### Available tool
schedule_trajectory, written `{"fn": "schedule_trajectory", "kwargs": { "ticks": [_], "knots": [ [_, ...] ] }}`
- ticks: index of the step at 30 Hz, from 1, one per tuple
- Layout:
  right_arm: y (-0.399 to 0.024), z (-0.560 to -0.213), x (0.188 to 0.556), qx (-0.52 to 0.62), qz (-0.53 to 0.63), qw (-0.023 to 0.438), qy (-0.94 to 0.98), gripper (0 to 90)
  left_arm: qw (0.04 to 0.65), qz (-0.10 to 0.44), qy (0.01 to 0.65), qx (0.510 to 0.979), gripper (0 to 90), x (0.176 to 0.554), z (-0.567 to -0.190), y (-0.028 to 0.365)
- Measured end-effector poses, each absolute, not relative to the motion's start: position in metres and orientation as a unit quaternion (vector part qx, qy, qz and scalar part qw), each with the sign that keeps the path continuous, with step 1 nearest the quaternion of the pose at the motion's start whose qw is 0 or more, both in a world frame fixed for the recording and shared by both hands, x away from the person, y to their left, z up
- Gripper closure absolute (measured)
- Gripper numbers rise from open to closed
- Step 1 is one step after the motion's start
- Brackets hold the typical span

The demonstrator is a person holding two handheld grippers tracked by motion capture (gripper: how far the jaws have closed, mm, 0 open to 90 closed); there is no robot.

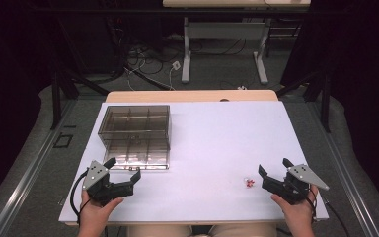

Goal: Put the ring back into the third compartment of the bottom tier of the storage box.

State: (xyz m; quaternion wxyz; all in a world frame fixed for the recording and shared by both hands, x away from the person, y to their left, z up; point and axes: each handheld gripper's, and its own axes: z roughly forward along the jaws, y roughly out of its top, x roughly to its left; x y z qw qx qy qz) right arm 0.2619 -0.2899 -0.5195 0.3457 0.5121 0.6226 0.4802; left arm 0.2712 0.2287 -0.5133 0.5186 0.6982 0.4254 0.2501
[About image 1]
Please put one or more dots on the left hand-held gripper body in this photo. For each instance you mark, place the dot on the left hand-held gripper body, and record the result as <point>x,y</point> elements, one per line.
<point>96,174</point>

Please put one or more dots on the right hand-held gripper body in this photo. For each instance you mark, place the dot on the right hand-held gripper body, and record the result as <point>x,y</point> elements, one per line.
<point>301,176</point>

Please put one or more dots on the small red white trinket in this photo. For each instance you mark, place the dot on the small red white trinket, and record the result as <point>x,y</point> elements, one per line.
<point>249,182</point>

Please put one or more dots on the clear plastic compartment box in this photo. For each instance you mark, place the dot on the clear plastic compartment box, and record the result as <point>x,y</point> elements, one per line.
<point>135,135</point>

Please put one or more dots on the person's right hand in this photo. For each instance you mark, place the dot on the person's right hand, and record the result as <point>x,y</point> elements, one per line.
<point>297,215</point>

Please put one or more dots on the person's left hand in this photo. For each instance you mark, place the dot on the person's left hand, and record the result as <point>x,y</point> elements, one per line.
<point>95,215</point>

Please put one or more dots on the person's left leg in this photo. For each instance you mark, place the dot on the person's left leg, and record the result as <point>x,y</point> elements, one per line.
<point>159,231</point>

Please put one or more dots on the person's leg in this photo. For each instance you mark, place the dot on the person's leg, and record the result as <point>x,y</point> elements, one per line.
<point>243,230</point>
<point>159,231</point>

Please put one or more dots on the person's right leg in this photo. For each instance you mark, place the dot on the person's right leg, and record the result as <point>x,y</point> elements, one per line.
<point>243,230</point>

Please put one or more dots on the black metal stand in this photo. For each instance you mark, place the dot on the black metal stand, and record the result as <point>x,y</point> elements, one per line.
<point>325,102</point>
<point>56,102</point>

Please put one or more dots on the small white floor plug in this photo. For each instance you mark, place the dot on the small white floor plug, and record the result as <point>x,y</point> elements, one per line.
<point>242,87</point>

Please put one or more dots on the white power adapter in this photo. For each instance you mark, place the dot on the white power adapter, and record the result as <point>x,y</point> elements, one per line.
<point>176,65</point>

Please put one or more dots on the white desk with metal legs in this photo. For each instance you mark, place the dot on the white desk with metal legs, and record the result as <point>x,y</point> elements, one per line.
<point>223,31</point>

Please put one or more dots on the metal floor rail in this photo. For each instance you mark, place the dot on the metal floor rail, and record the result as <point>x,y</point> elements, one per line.
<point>348,184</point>
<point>29,177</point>

